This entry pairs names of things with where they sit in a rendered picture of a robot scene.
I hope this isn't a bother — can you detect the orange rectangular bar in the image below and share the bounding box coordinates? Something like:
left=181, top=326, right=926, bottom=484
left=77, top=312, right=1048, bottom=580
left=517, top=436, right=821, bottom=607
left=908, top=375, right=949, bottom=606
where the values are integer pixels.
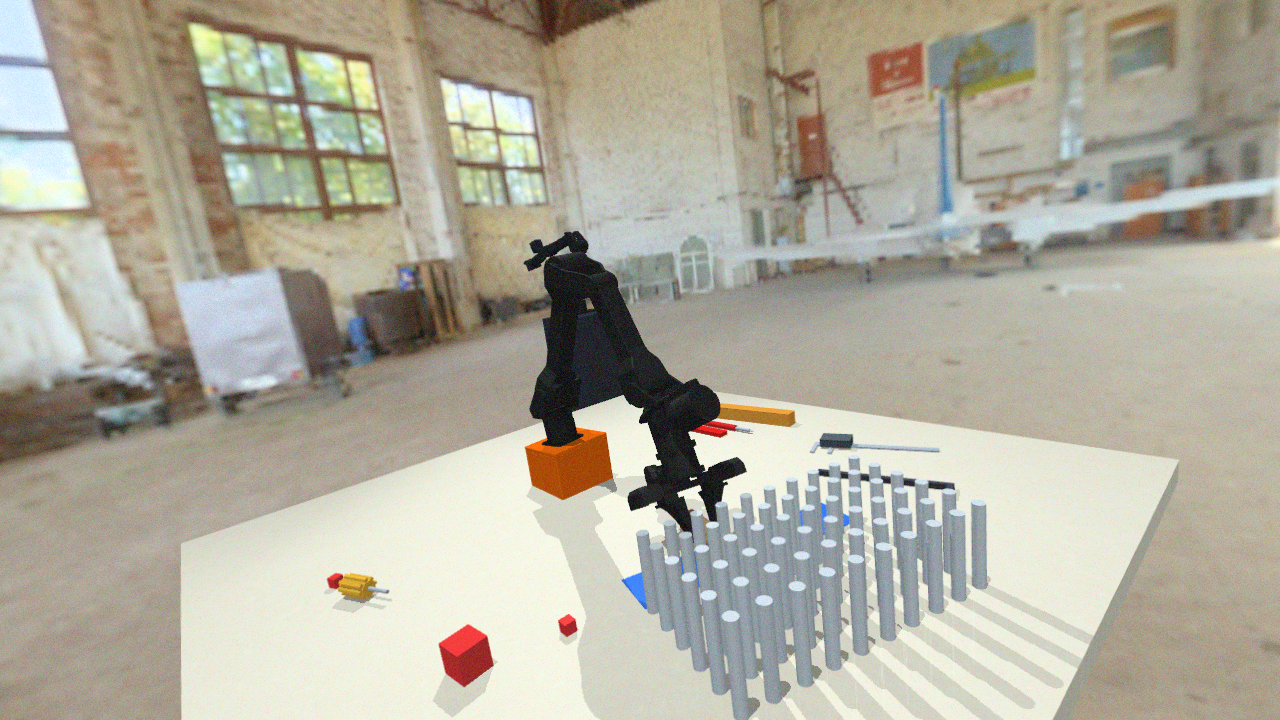
left=717, top=404, right=796, bottom=427

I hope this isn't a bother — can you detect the blue flat strip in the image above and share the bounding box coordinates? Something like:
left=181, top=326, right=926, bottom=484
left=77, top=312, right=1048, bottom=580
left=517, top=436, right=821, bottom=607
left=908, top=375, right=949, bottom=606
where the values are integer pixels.
left=621, top=503, right=849, bottom=609

